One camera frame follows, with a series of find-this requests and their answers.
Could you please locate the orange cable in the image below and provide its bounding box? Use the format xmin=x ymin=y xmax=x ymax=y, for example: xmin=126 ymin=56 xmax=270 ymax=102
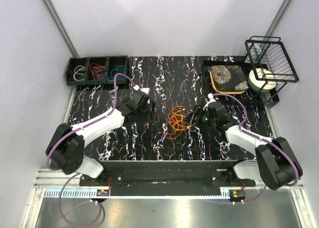
xmin=163 ymin=105 xmax=191 ymax=140

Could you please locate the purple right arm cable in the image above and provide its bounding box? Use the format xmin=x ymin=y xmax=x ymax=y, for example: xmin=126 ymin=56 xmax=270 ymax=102
xmin=211 ymin=92 xmax=304 ymax=206

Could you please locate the black three-compartment bin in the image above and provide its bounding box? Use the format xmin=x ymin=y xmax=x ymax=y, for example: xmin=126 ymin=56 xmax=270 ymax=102
xmin=65 ymin=55 xmax=132 ymax=86

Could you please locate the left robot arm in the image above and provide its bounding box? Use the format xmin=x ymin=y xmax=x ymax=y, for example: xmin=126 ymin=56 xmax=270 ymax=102
xmin=45 ymin=85 xmax=156 ymax=186

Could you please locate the black wire dish rack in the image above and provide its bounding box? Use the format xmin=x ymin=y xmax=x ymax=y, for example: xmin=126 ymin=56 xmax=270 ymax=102
xmin=245 ymin=36 xmax=299 ymax=102

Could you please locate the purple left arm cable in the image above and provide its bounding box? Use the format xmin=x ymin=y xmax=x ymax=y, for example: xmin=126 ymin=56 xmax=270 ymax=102
xmin=46 ymin=73 xmax=140 ymax=225

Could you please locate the pink cable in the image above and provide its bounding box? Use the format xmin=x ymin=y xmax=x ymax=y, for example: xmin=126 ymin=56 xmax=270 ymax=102
xmin=89 ymin=62 xmax=107 ymax=80

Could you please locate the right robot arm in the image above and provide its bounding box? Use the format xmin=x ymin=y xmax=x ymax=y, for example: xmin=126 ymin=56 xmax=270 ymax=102
xmin=183 ymin=101 xmax=303 ymax=191

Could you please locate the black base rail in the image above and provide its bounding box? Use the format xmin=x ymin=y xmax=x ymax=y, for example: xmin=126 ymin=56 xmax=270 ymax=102
xmin=79 ymin=160 xmax=255 ymax=187

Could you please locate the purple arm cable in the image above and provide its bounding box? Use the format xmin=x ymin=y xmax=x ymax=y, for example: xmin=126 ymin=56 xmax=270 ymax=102
xmin=46 ymin=73 xmax=140 ymax=225
xmin=211 ymin=92 xmax=304 ymax=206

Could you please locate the floral square plate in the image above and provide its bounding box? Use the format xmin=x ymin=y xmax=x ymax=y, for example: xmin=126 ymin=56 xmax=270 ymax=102
xmin=209 ymin=65 xmax=249 ymax=95

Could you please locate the yellow cable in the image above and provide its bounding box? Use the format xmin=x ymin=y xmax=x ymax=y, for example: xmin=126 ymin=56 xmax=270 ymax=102
xmin=168 ymin=105 xmax=190 ymax=133

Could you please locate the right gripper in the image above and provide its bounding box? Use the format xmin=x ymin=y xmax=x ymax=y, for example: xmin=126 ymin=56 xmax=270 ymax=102
xmin=182 ymin=104 xmax=216 ymax=131

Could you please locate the glass cup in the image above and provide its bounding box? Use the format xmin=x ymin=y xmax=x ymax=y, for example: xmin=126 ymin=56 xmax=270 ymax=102
xmin=245 ymin=44 xmax=262 ymax=63

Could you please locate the white cable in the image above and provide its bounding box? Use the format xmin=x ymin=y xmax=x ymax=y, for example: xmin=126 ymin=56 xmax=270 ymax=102
xmin=73 ymin=65 xmax=87 ymax=81

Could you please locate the white green bowl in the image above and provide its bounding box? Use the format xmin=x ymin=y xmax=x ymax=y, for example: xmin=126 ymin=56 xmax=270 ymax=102
xmin=248 ymin=68 xmax=277 ymax=92

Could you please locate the black tray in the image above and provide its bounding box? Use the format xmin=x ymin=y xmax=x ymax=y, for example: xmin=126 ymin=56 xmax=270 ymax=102
xmin=202 ymin=59 xmax=280 ymax=106

